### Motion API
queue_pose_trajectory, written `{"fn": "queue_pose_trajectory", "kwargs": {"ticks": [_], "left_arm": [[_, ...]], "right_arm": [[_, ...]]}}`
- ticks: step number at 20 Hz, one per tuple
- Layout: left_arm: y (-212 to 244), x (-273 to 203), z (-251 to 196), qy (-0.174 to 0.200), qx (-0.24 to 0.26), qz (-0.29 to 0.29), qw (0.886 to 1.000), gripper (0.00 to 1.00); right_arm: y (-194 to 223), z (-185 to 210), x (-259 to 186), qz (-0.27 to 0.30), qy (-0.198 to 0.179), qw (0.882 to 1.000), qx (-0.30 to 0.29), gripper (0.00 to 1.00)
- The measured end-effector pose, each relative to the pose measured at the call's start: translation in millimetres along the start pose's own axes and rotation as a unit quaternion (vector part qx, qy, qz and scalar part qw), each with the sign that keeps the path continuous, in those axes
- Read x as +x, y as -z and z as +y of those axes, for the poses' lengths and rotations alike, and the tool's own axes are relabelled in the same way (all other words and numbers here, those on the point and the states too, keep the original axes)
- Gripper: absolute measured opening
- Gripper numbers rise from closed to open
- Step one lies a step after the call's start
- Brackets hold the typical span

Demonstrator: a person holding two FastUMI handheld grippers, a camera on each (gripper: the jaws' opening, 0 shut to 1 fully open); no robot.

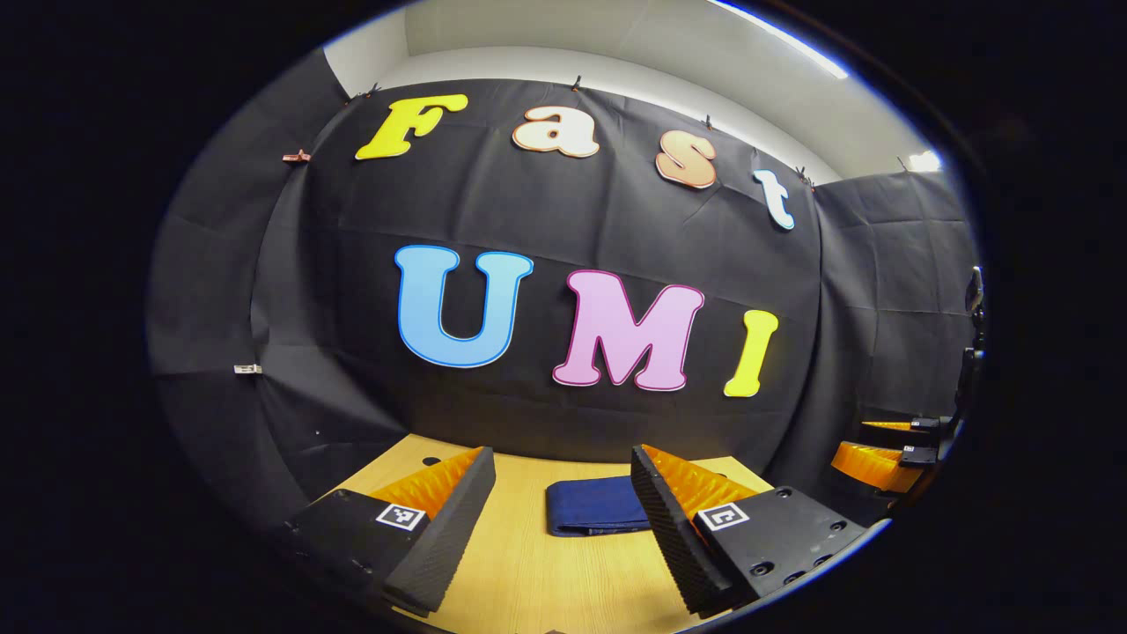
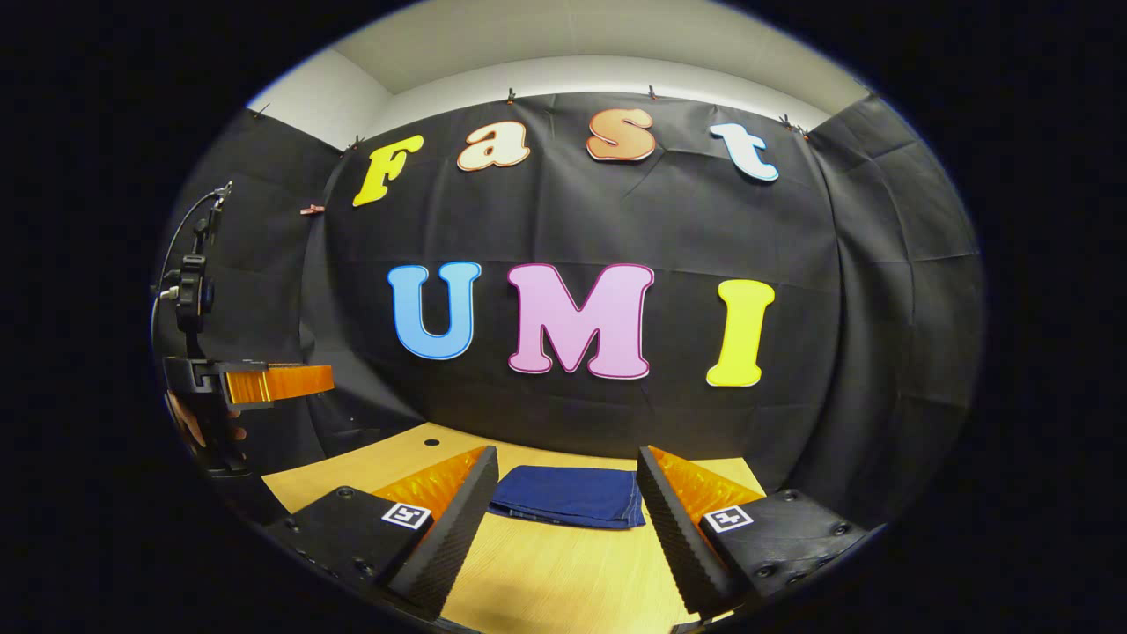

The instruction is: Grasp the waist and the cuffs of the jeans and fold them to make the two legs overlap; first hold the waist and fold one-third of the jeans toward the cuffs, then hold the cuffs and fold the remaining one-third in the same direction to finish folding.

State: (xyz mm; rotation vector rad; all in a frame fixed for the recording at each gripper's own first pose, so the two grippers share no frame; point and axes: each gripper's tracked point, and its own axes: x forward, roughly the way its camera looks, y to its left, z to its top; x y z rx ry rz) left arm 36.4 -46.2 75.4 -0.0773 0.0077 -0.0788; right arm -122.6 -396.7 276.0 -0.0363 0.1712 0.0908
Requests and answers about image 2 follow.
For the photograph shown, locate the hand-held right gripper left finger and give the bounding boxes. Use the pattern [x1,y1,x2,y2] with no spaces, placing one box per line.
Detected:
[262,445,500,620]

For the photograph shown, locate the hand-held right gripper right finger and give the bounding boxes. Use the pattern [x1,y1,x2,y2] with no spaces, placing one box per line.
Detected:
[636,445,883,617]

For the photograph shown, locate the blue jeans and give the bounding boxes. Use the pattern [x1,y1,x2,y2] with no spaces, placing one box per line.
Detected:
[487,465,647,531]

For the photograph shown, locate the black backdrop cloth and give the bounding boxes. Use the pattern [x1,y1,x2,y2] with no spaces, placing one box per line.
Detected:
[154,88,986,534]

